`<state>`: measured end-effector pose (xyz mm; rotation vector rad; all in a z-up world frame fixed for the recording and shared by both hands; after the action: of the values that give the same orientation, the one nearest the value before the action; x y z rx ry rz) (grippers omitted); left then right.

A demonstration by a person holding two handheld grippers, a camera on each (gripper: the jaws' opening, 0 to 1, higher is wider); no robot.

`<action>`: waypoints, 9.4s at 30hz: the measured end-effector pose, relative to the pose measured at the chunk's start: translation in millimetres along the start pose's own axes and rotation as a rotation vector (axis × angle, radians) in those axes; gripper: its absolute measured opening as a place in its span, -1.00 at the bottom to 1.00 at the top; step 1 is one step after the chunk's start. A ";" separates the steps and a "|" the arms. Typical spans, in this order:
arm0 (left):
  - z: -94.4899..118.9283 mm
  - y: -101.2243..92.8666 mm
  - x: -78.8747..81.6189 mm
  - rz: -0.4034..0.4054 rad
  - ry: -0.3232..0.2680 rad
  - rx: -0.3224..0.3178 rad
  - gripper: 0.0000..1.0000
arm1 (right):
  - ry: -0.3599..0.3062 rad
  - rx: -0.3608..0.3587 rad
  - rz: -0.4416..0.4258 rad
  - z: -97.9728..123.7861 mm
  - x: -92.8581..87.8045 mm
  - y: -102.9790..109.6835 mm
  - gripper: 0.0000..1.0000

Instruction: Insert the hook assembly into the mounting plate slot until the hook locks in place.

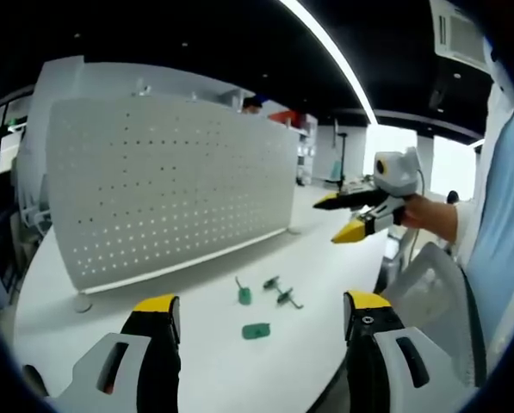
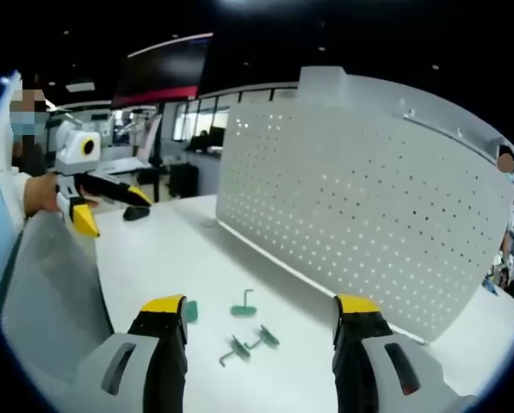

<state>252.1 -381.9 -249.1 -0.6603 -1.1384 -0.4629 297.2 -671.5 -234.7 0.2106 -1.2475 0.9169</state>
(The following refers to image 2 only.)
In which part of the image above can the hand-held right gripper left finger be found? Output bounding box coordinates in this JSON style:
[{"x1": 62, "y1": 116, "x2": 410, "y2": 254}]
[{"x1": 76, "y1": 293, "x2": 189, "y2": 413}]

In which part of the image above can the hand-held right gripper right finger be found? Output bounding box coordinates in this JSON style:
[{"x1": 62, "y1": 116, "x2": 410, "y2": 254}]
[{"x1": 331, "y1": 293, "x2": 478, "y2": 413}]

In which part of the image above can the green hook assembly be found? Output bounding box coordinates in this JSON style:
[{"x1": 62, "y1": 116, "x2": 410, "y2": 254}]
[
  {"x1": 183, "y1": 300, "x2": 201, "y2": 324},
  {"x1": 219, "y1": 335, "x2": 254, "y2": 370},
  {"x1": 244, "y1": 324, "x2": 281, "y2": 351},
  {"x1": 229, "y1": 288, "x2": 258, "y2": 319}
]

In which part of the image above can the white perforated mounting plate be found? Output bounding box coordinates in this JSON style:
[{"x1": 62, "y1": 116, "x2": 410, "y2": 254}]
[{"x1": 214, "y1": 99, "x2": 514, "y2": 345}]

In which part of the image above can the person's left hand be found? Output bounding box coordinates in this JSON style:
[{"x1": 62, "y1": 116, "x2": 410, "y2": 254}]
[{"x1": 22, "y1": 173, "x2": 68, "y2": 215}]

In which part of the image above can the black computer mouse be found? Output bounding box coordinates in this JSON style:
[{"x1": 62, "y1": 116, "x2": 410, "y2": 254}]
[{"x1": 122, "y1": 206, "x2": 152, "y2": 223}]

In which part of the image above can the black upright pole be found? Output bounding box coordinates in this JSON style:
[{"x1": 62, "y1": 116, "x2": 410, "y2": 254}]
[{"x1": 151, "y1": 114, "x2": 164, "y2": 204}]

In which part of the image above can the person's blue face mask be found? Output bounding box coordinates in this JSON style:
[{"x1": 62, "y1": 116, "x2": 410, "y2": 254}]
[{"x1": 9, "y1": 109, "x2": 48, "y2": 138}]

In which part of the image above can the black cabinet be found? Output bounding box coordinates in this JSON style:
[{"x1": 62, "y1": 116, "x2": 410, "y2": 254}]
[{"x1": 168, "y1": 163, "x2": 200, "y2": 200}]

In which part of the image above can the grey mesh side panel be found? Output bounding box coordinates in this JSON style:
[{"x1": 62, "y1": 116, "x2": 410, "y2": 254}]
[{"x1": 0, "y1": 209, "x2": 114, "y2": 386}]

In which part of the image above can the dark overhead screen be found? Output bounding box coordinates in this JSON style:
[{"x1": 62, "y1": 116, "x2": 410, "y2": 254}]
[{"x1": 111, "y1": 39, "x2": 211, "y2": 109}]

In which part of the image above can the white desk divider panel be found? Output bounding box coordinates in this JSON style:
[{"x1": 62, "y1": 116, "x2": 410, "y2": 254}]
[{"x1": 238, "y1": 65, "x2": 514, "y2": 242}]

